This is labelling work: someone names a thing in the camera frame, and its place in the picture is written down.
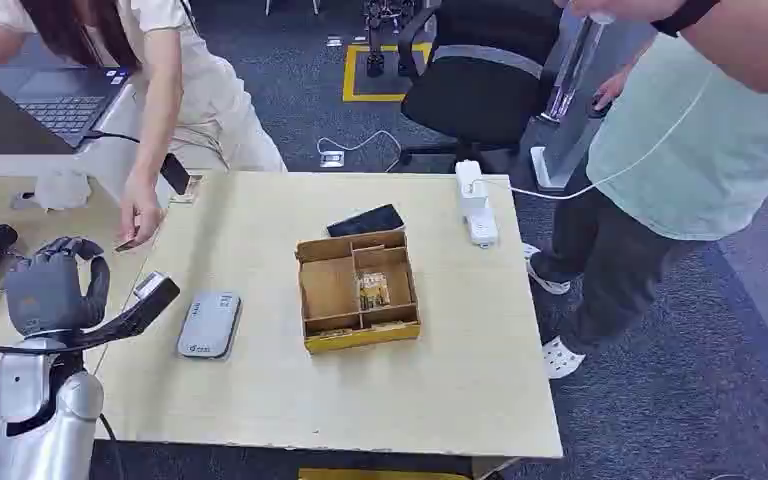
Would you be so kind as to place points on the person's hand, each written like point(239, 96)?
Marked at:
point(137, 212)

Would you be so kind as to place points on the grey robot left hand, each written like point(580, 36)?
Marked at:
point(49, 291)

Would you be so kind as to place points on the black smartphone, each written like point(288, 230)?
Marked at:
point(174, 173)
point(365, 221)

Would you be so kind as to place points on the white desk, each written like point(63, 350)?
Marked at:
point(116, 159)

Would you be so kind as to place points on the white cloth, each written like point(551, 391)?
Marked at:
point(62, 191)

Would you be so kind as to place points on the dark laptop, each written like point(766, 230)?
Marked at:
point(59, 106)

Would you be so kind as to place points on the grey card reader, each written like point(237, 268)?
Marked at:
point(210, 326)

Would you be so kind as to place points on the person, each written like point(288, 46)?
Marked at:
point(689, 152)
point(205, 86)

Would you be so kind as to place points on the floor socket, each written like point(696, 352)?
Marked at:
point(332, 159)

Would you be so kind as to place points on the wooden card box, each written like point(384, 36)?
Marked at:
point(331, 291)

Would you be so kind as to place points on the black robot stand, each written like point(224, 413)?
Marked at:
point(384, 33)

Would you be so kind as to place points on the white power strip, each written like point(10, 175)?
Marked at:
point(477, 205)

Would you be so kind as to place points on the black office chair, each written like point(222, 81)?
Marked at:
point(477, 93)

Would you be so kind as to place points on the metal pillar stand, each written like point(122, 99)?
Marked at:
point(569, 99)

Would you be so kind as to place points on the black wristband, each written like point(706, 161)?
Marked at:
point(682, 14)

